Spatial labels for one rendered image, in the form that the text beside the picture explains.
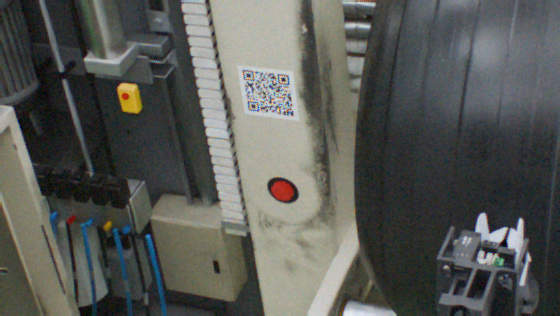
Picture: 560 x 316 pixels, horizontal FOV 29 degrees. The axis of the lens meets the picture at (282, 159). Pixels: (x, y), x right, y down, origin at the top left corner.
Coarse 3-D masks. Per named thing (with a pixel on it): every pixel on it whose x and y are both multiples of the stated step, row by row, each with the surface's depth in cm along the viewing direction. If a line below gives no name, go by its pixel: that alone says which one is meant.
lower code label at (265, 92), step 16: (240, 80) 136; (256, 80) 135; (272, 80) 134; (288, 80) 133; (256, 96) 137; (272, 96) 136; (288, 96) 135; (256, 112) 138; (272, 112) 137; (288, 112) 137
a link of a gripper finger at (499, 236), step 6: (480, 216) 103; (480, 222) 103; (486, 222) 105; (480, 228) 103; (486, 228) 105; (504, 228) 109; (486, 234) 105; (492, 234) 108; (498, 234) 108; (504, 234) 108; (492, 240) 107; (498, 240) 107; (504, 240) 107; (498, 246) 107; (504, 246) 108
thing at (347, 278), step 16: (352, 224) 155; (352, 240) 153; (336, 256) 150; (352, 256) 150; (336, 272) 148; (352, 272) 150; (320, 288) 146; (336, 288) 145; (352, 288) 151; (320, 304) 143; (336, 304) 145
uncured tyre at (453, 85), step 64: (384, 0) 115; (448, 0) 109; (512, 0) 107; (384, 64) 111; (448, 64) 108; (512, 64) 106; (384, 128) 111; (448, 128) 108; (512, 128) 106; (384, 192) 113; (448, 192) 110; (512, 192) 107; (384, 256) 118
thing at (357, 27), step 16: (352, 0) 173; (368, 0) 172; (352, 16) 181; (368, 16) 188; (352, 32) 174; (368, 32) 173; (352, 48) 178; (352, 64) 179; (352, 80) 182; (352, 96) 184
